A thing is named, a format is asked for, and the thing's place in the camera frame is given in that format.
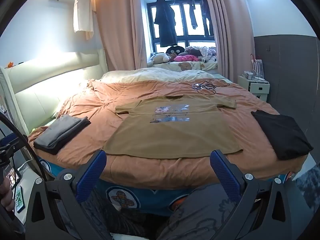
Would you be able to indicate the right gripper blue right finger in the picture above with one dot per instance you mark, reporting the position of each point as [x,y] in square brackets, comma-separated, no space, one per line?
[228,175]

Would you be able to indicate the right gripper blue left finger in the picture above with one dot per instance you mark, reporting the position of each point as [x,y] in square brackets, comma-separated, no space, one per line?
[88,174]

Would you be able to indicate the mustard brown printed t-shirt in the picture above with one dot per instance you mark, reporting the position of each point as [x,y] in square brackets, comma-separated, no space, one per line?
[172,127]

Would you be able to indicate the folded grey clothes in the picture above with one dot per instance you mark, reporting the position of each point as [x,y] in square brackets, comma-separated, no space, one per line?
[60,133]

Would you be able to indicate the folded black clothes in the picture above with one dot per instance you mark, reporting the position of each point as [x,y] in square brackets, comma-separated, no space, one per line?
[284,135]

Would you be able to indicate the person's left hand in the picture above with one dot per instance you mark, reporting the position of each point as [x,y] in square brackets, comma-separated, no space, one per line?
[7,200]

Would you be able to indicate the blue cartoon bed sheet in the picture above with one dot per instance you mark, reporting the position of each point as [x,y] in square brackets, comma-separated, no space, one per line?
[265,199]

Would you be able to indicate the person's patterned trouser leg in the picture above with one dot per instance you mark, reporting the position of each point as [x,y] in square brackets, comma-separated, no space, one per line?
[200,215]

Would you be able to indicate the smartphone on table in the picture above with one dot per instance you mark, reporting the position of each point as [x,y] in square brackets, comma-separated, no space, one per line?
[19,199]

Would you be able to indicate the cream padded headboard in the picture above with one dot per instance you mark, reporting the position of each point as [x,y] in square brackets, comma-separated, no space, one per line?
[34,90]

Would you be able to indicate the white bedside cabinet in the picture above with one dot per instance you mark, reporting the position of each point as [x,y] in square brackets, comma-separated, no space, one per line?
[257,88]

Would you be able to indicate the orange bed blanket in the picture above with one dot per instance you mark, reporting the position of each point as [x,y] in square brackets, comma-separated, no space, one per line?
[98,101]

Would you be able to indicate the bear print cushion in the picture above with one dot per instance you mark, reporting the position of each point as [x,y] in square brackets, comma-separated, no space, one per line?
[188,65]

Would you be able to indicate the striped gift bag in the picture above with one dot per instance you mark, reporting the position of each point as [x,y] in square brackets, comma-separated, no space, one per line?
[257,68]

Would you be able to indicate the cream quilt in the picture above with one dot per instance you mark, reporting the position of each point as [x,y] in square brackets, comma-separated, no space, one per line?
[157,74]

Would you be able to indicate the right pink curtain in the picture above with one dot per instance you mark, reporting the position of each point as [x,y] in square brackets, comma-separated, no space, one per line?
[233,35]

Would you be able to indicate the pink curtain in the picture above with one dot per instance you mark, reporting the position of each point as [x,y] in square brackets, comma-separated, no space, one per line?
[233,35]
[121,29]

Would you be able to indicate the black hanging coat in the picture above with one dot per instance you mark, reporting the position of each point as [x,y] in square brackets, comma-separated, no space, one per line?
[165,19]

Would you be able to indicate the white hanging shirt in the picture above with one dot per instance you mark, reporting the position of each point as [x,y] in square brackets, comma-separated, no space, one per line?
[83,18]

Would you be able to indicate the left pink curtain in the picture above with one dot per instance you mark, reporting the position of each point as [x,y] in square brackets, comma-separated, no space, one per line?
[121,29]

